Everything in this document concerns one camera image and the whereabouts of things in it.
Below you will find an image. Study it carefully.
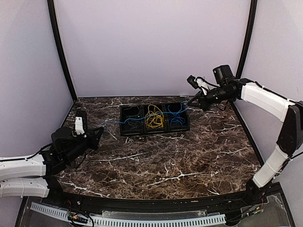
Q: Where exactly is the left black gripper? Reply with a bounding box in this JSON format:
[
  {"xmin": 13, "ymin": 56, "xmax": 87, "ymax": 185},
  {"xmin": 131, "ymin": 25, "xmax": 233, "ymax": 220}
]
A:
[{"xmin": 64, "ymin": 127, "xmax": 103, "ymax": 164}]

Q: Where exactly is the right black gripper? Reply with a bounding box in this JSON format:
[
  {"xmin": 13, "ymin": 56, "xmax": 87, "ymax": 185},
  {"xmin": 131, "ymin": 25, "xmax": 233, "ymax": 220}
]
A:
[{"xmin": 188, "ymin": 85, "xmax": 233, "ymax": 111}]

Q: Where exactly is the blue cable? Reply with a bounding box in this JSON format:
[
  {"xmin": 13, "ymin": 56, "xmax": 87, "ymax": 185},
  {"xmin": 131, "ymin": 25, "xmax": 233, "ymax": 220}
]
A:
[
  {"xmin": 98, "ymin": 101, "xmax": 190, "ymax": 133},
  {"xmin": 167, "ymin": 104, "xmax": 187, "ymax": 130}
]

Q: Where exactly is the grey cable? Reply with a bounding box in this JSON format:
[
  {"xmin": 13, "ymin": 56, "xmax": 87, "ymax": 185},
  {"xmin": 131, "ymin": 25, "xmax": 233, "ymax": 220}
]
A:
[{"xmin": 125, "ymin": 106, "xmax": 142, "ymax": 131}]

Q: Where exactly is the black three-compartment bin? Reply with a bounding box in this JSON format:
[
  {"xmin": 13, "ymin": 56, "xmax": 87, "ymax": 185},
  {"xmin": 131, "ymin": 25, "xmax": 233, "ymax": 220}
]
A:
[{"xmin": 119, "ymin": 102, "xmax": 190, "ymax": 136}]

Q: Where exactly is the yellow cable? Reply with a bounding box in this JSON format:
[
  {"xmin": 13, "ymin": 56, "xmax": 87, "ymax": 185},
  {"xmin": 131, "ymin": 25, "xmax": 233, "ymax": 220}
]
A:
[{"xmin": 144, "ymin": 104, "xmax": 165, "ymax": 130}]

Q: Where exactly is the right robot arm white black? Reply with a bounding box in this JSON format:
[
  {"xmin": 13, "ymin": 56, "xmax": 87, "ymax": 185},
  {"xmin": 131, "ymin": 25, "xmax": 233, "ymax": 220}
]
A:
[{"xmin": 187, "ymin": 65, "xmax": 303, "ymax": 205}]

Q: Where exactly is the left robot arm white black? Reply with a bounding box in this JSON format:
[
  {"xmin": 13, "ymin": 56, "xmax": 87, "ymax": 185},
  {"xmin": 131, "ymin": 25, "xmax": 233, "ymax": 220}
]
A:
[{"xmin": 0, "ymin": 127, "xmax": 104, "ymax": 206}]

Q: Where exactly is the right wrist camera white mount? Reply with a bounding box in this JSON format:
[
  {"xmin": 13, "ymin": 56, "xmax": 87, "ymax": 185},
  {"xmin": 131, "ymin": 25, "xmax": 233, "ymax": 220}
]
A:
[{"xmin": 187, "ymin": 75, "xmax": 209, "ymax": 92}]

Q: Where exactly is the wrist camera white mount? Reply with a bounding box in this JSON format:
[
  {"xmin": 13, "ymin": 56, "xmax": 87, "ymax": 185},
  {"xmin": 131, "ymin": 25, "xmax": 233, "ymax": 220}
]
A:
[
  {"xmin": 187, "ymin": 75, "xmax": 209, "ymax": 92},
  {"xmin": 74, "ymin": 110, "xmax": 87, "ymax": 138}
]

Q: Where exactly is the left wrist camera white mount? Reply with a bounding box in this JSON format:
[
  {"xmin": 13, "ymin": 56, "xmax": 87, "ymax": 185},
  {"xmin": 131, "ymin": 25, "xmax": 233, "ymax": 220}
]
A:
[{"xmin": 74, "ymin": 110, "xmax": 87, "ymax": 138}]

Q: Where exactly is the white slotted cable duct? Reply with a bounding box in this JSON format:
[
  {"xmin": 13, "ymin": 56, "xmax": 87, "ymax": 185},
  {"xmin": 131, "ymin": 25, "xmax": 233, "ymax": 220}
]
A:
[{"xmin": 30, "ymin": 202, "xmax": 226, "ymax": 227}]

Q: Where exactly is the black front rail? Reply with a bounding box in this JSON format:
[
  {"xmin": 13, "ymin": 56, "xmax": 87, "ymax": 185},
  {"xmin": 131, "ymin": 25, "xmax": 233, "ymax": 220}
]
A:
[{"xmin": 31, "ymin": 186, "xmax": 268, "ymax": 214}]

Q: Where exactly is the right black frame post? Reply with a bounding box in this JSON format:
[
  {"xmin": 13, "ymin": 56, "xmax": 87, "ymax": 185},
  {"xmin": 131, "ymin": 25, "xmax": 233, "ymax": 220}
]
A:
[{"xmin": 236, "ymin": 0, "xmax": 258, "ymax": 79}]

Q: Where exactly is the black frame post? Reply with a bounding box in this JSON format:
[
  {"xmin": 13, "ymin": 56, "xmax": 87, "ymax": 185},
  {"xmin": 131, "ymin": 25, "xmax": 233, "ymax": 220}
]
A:
[
  {"xmin": 236, "ymin": 0, "xmax": 258, "ymax": 79},
  {"xmin": 47, "ymin": 0, "xmax": 78, "ymax": 102}
]

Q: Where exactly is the left black frame post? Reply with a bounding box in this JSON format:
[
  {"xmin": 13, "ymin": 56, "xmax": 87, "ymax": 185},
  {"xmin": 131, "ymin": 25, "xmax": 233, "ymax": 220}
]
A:
[{"xmin": 47, "ymin": 0, "xmax": 78, "ymax": 102}]

